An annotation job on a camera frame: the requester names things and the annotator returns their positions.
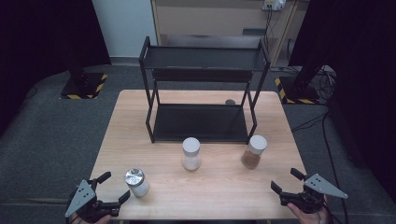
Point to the silver-lid jar of white powder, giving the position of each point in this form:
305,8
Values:
137,183

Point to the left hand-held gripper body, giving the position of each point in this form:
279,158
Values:
82,196

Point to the black two-tier metal rack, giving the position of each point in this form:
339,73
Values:
202,123

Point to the person's left hand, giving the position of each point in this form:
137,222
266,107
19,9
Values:
102,219

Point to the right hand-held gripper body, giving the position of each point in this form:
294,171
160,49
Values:
323,186

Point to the wooden cabinet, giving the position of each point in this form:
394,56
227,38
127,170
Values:
211,21

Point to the black curtain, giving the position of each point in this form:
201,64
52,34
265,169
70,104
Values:
40,46
364,77

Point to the white-lid jar of white granules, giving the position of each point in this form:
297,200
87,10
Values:
191,155

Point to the white-lid jar of brown spice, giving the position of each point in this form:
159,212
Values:
252,155

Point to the white power strip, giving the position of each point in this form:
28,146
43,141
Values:
274,4

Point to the person's right hand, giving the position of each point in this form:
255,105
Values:
303,217

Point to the small grey round disc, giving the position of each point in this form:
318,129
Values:
230,101

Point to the black stand with striped base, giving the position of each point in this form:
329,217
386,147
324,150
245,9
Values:
84,85
299,90

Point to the dark flat object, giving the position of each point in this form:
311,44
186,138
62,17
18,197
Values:
254,31

